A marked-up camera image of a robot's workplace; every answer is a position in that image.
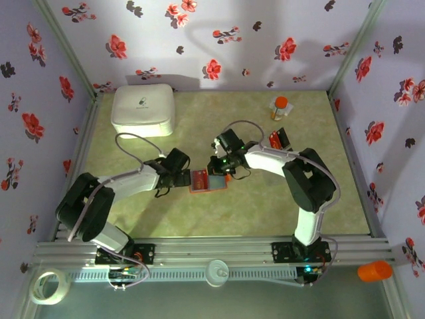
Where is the orange card holder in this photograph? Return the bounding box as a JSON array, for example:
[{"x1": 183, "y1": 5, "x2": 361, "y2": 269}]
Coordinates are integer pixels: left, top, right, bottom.
[{"x1": 188, "y1": 167, "x2": 232, "y2": 194}]

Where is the black card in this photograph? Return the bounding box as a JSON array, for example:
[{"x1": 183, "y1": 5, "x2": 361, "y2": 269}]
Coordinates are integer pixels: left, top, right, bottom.
[{"x1": 277, "y1": 127, "x2": 293, "y2": 150}]

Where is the white zip pouch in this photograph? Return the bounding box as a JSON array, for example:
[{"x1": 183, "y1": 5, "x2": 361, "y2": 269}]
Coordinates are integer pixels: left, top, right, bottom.
[{"x1": 110, "y1": 82, "x2": 176, "y2": 140}]

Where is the pill bottle orange cap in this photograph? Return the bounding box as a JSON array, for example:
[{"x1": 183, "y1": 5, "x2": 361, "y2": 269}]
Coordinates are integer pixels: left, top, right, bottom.
[{"x1": 270, "y1": 96, "x2": 289, "y2": 121}]

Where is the clear round lid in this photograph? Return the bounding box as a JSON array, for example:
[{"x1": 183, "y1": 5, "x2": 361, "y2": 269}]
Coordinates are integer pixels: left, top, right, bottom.
[{"x1": 205, "y1": 259, "x2": 230, "y2": 287}]

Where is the green circuit board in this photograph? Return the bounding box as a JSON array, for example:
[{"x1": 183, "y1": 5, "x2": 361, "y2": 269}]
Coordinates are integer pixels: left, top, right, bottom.
[
  {"x1": 108, "y1": 267, "x2": 140, "y2": 288},
  {"x1": 297, "y1": 264, "x2": 325, "y2": 286}
]

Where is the clear tape roll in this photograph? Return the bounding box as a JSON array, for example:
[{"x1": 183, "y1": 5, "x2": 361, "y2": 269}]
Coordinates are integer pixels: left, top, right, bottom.
[{"x1": 29, "y1": 267, "x2": 72, "y2": 306}]

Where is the orange plastic cup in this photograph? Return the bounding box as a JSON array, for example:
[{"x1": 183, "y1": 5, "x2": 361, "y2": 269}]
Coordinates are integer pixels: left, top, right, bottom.
[{"x1": 357, "y1": 260, "x2": 393, "y2": 283}]

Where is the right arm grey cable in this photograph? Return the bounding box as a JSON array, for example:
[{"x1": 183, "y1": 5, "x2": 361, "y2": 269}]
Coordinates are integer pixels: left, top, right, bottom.
[{"x1": 224, "y1": 120, "x2": 342, "y2": 287}]

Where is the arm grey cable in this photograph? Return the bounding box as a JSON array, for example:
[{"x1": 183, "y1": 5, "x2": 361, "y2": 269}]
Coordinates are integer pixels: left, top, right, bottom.
[
  {"x1": 224, "y1": 120, "x2": 342, "y2": 287},
  {"x1": 68, "y1": 132, "x2": 166, "y2": 290}
]

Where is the left arm grey cable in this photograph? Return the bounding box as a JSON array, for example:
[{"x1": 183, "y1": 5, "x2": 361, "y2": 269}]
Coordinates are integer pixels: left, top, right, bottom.
[{"x1": 68, "y1": 132, "x2": 166, "y2": 290}]

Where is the aluminium frame rail wide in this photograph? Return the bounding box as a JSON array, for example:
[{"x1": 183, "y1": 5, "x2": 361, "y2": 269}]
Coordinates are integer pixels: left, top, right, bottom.
[{"x1": 32, "y1": 235, "x2": 396, "y2": 266}]

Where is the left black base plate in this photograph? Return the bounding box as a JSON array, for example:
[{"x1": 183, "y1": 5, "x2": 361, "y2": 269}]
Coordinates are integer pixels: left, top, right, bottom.
[{"x1": 95, "y1": 243, "x2": 156, "y2": 266}]

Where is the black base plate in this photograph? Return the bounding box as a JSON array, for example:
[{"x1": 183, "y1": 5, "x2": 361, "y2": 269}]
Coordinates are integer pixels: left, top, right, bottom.
[
  {"x1": 271, "y1": 241, "x2": 332, "y2": 263},
  {"x1": 95, "y1": 243, "x2": 156, "y2": 266}
]

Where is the slotted white cable duct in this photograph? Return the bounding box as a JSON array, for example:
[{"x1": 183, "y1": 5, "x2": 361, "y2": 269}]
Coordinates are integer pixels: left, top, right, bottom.
[{"x1": 68, "y1": 267, "x2": 298, "y2": 283}]

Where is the aluminium side rail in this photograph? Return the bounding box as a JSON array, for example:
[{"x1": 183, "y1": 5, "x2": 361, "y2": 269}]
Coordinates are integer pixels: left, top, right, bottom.
[
  {"x1": 49, "y1": 92, "x2": 104, "y2": 241},
  {"x1": 327, "y1": 91, "x2": 389, "y2": 239}
]

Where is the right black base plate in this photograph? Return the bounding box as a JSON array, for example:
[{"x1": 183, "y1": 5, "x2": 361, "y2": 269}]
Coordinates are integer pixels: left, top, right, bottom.
[{"x1": 271, "y1": 241, "x2": 332, "y2": 263}]

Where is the aluminium frame post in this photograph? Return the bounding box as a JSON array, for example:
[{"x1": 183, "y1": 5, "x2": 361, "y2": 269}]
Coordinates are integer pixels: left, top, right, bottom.
[
  {"x1": 33, "y1": 0, "x2": 100, "y2": 99},
  {"x1": 327, "y1": 0, "x2": 389, "y2": 96}
]

